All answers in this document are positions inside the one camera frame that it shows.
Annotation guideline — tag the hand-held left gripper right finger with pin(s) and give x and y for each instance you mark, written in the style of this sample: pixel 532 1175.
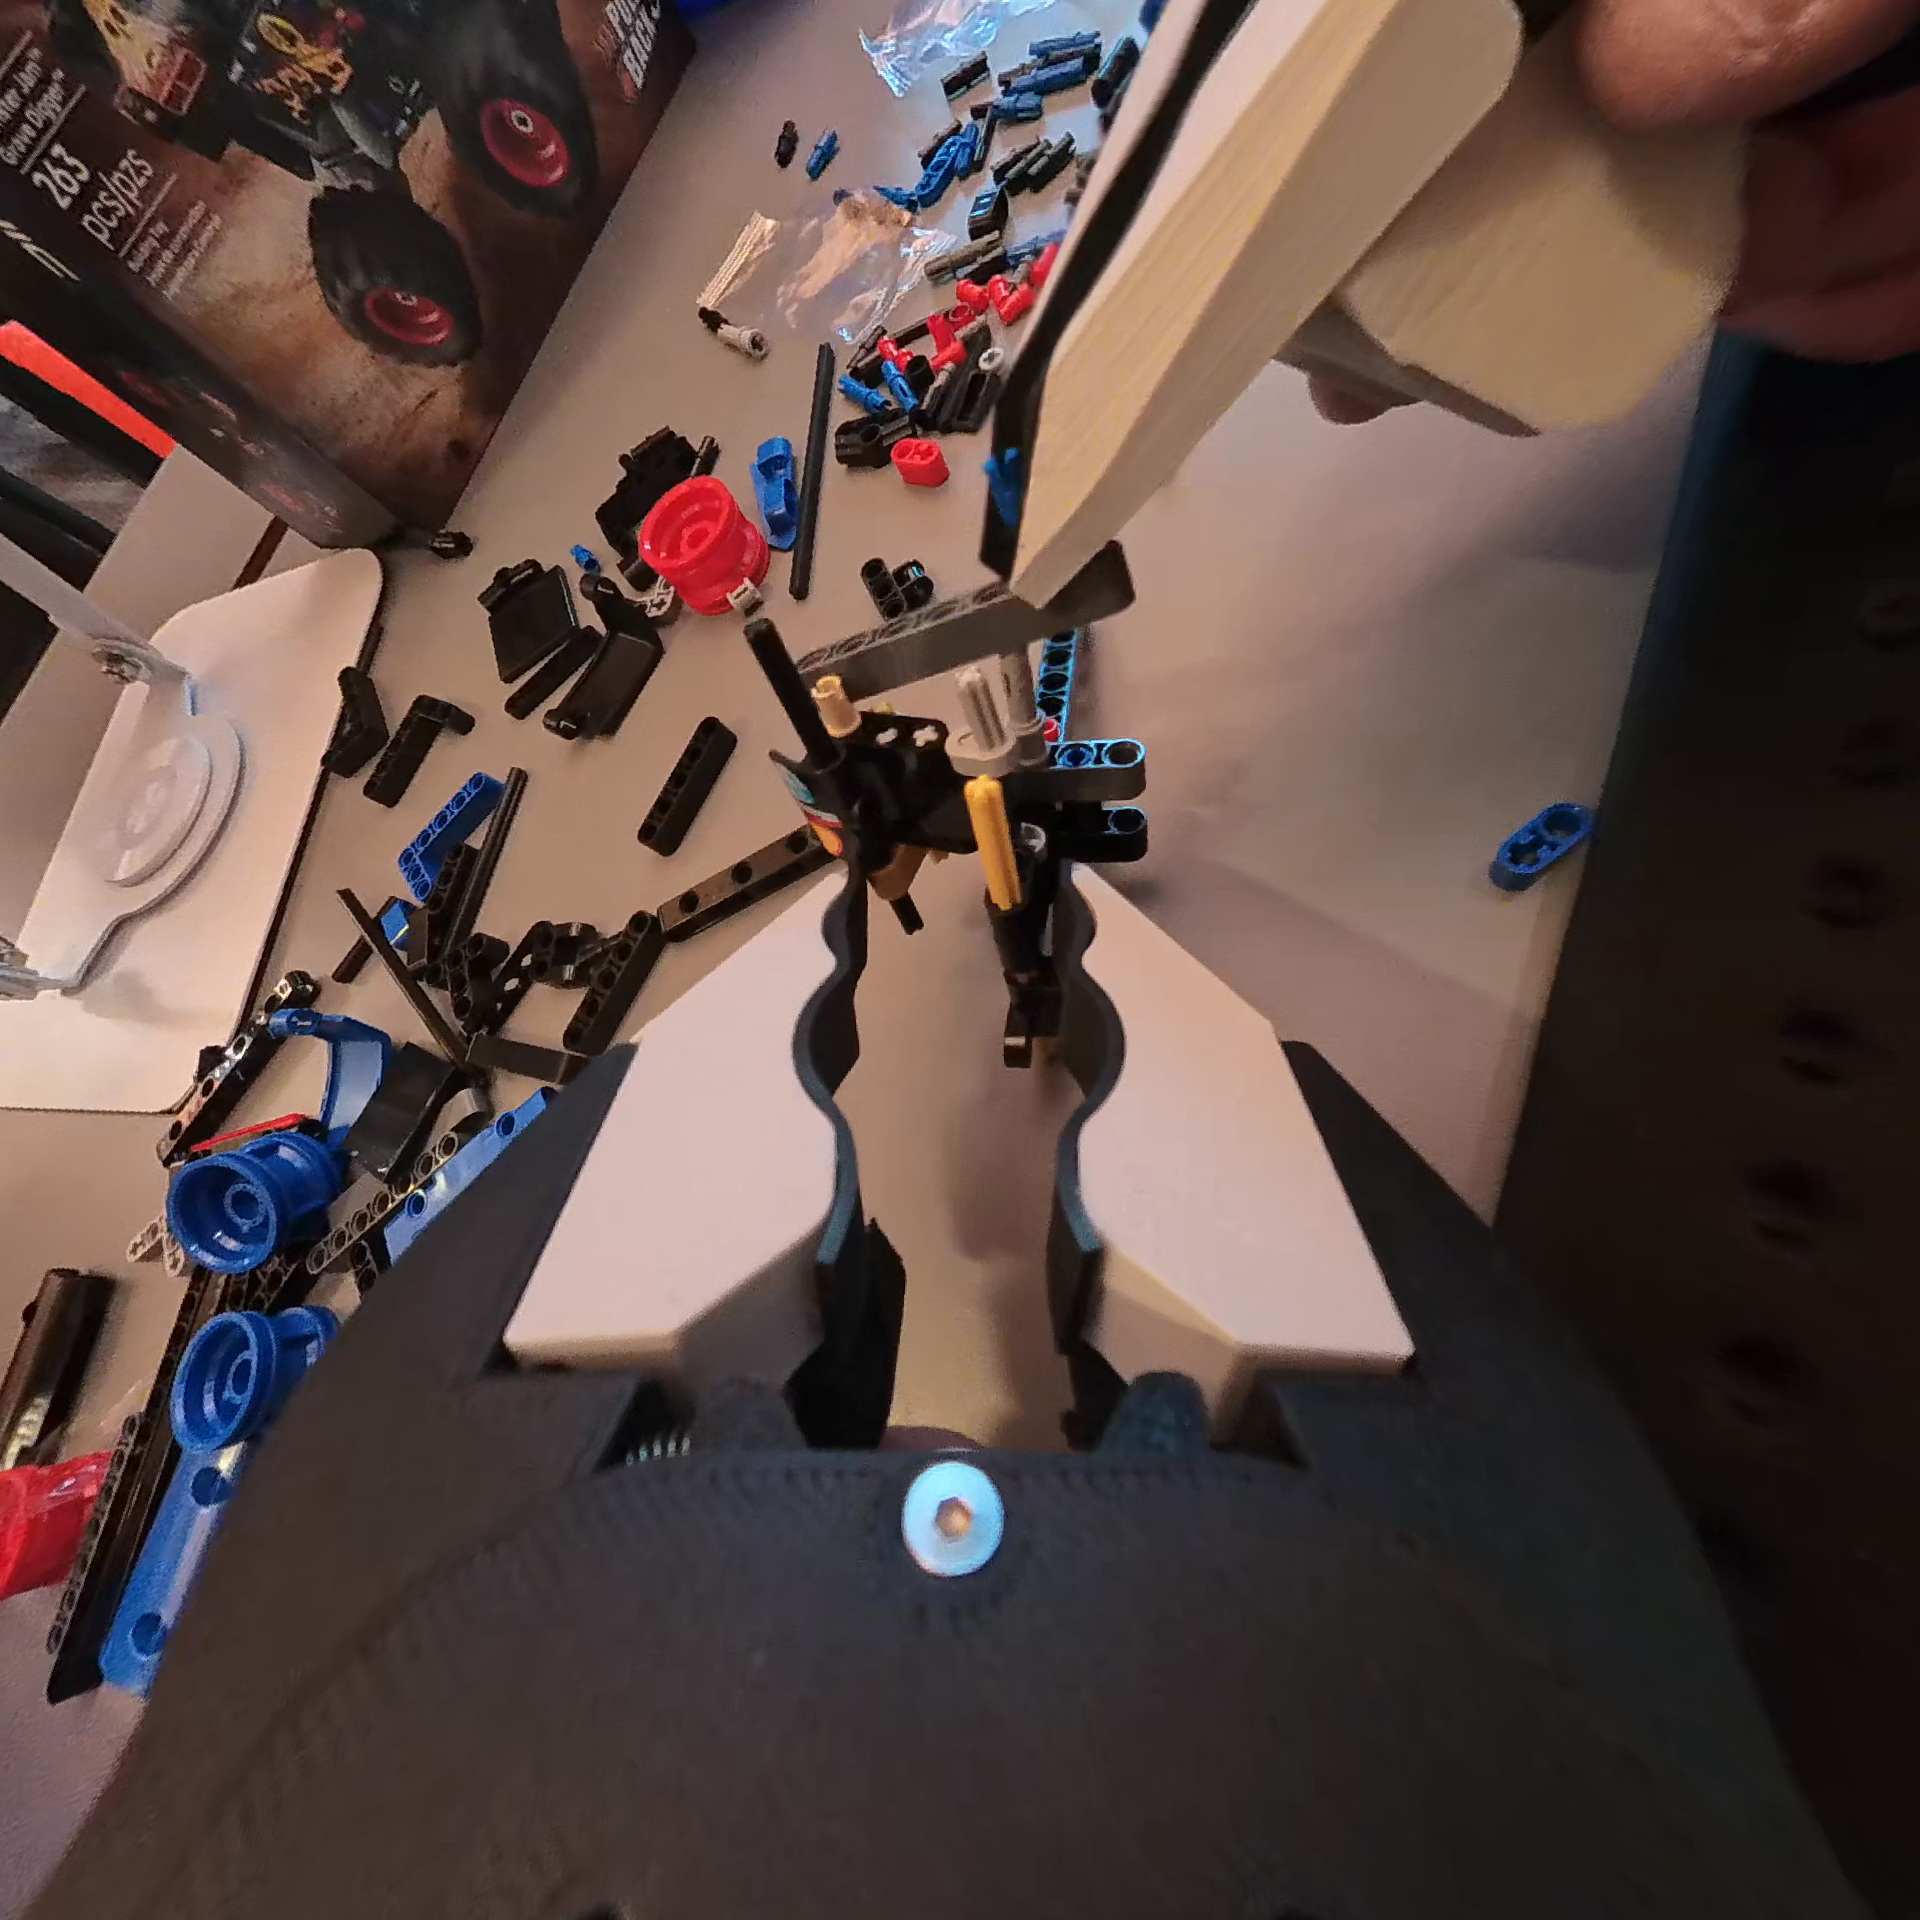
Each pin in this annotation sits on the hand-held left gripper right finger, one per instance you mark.
pixel 1244 1196

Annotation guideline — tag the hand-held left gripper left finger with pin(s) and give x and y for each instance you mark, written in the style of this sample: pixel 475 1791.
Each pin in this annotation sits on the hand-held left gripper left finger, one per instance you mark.
pixel 689 1196

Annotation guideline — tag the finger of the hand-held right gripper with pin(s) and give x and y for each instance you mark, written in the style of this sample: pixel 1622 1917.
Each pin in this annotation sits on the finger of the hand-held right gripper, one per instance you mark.
pixel 1244 219

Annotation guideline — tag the toy brick assembly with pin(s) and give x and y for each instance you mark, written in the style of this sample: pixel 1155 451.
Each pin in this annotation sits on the toy brick assembly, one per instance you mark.
pixel 886 785

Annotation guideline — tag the grey desk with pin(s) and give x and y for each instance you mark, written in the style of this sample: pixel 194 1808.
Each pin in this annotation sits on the grey desk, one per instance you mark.
pixel 1353 678

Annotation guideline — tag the person's right hand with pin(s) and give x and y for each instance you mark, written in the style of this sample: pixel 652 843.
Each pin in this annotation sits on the person's right hand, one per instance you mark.
pixel 1829 202

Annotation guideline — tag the blue flat toy panel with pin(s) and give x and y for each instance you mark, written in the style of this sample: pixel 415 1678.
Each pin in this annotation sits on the blue flat toy panel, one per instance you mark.
pixel 480 1140

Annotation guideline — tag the heap of black blue beams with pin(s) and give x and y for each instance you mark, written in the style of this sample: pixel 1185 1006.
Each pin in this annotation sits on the heap of black blue beams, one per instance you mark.
pixel 586 965

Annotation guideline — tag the clear plastic bag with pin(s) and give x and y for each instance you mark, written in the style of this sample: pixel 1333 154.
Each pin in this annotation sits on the clear plastic bag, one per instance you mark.
pixel 812 263
pixel 928 30

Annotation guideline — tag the blue curved toy panel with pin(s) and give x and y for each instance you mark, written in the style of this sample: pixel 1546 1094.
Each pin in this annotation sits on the blue curved toy panel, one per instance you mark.
pixel 336 1057

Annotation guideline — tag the pile of small toy pieces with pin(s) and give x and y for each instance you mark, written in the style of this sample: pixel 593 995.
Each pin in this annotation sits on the pile of small toy pieces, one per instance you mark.
pixel 915 456

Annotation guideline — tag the black short toy beam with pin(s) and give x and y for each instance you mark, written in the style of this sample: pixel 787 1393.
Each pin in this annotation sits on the black short toy beam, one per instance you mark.
pixel 689 785

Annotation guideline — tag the blue toy wheel hub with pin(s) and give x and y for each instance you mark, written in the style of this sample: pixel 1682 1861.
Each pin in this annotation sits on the blue toy wheel hub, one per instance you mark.
pixel 237 1368
pixel 245 1196

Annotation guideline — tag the blue toy connector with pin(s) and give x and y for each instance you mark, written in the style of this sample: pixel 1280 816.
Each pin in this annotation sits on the blue toy connector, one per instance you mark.
pixel 1543 843

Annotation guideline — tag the long black toy axle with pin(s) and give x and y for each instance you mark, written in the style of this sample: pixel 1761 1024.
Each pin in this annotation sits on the long black toy axle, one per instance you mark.
pixel 812 464

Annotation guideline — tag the black toy connector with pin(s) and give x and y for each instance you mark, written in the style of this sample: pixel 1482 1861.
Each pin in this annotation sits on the black toy connector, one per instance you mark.
pixel 894 592

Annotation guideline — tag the black hinged toy panel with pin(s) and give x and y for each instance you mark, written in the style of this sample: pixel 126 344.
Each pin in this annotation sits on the black hinged toy panel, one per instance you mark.
pixel 605 678
pixel 532 615

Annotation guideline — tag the black angled toy beam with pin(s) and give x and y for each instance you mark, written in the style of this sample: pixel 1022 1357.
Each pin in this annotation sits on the black angled toy beam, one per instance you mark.
pixel 354 724
pixel 415 746

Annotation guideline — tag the blue tapered toy piece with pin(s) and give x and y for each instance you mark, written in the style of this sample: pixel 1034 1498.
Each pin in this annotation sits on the blue tapered toy piece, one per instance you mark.
pixel 773 486

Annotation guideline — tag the black thin toy beam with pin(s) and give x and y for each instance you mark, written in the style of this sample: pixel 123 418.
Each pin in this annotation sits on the black thin toy beam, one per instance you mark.
pixel 553 678

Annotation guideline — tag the red toy wheel hub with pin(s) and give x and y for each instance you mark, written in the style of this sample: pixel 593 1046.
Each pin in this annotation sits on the red toy wheel hub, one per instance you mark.
pixel 694 553
pixel 45 1516

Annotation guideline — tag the blue long toy panel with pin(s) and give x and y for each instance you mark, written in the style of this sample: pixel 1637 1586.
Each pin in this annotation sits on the blue long toy panel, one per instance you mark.
pixel 166 1557

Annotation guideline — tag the black curved toy panel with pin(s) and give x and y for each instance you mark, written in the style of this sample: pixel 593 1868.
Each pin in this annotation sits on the black curved toy panel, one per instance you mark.
pixel 53 1358

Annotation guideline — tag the white book stand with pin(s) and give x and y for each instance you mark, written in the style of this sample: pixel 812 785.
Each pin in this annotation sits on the white book stand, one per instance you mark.
pixel 197 751

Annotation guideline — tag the black building toy box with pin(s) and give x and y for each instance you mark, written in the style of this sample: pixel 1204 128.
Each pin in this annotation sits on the black building toy box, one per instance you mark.
pixel 298 219

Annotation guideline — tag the black toy bracket frame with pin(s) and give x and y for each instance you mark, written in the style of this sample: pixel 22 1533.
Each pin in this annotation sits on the black toy bracket frame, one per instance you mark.
pixel 652 474

